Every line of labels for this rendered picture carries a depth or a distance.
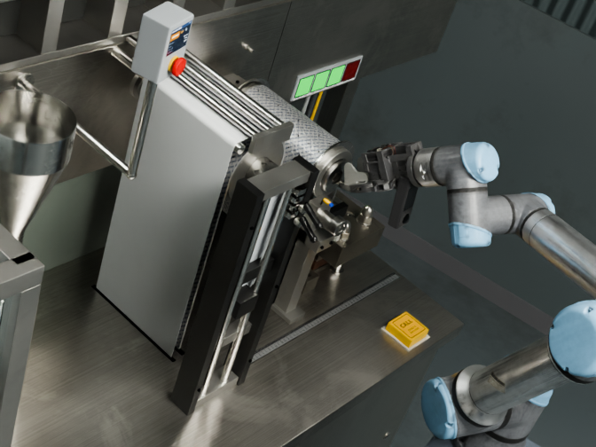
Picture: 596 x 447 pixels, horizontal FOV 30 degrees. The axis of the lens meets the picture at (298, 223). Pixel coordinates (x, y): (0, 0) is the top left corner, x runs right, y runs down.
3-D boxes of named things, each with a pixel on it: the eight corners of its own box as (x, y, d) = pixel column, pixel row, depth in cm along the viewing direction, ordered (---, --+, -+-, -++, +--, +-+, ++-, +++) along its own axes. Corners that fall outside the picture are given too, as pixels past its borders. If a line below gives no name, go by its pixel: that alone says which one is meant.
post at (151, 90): (130, 177, 181) (155, 74, 169) (124, 172, 181) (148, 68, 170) (138, 175, 182) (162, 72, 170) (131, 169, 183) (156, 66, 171)
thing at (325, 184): (345, 156, 224) (352, 171, 231) (338, 151, 225) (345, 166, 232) (320, 184, 223) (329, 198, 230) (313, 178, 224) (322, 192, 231)
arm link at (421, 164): (456, 179, 214) (433, 192, 209) (437, 181, 217) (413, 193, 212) (448, 142, 213) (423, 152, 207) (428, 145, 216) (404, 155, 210)
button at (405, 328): (408, 348, 246) (411, 341, 245) (384, 329, 249) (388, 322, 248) (426, 337, 251) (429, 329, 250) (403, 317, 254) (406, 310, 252)
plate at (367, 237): (334, 268, 250) (342, 247, 246) (213, 170, 266) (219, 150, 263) (377, 246, 261) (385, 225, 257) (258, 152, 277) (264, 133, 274)
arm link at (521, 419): (544, 435, 222) (571, 388, 214) (490, 445, 215) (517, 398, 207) (511, 390, 230) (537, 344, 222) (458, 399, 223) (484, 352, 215)
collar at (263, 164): (262, 207, 203) (272, 179, 199) (240, 189, 205) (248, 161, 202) (286, 197, 207) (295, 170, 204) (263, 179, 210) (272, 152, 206)
